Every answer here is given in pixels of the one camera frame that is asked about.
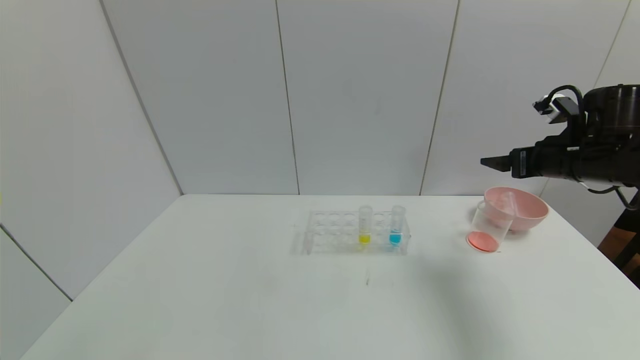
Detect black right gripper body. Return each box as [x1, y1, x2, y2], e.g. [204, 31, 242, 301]
[509, 136, 581, 179]

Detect test tube with red pigment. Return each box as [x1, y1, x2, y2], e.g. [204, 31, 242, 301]
[494, 191, 519, 219]

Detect test tube with yellow pigment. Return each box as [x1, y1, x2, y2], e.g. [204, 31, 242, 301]
[358, 205, 374, 246]

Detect test tube with blue pigment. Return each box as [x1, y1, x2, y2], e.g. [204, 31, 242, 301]
[390, 205, 406, 246]

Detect clear acrylic test tube rack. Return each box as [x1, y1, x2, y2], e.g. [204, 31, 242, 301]
[292, 209, 412, 257]

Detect pink bowl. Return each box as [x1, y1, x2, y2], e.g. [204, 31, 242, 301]
[483, 186, 550, 233]

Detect clear plastic measuring cup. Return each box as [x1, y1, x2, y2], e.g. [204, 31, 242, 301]
[466, 200, 515, 254]

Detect dark furniture beside table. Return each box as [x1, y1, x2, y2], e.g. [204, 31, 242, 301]
[597, 187, 640, 291]

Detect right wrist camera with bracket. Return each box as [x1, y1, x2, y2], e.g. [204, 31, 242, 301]
[532, 93, 581, 134]

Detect thin black camera cable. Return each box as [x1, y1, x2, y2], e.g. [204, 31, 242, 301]
[546, 84, 640, 211]

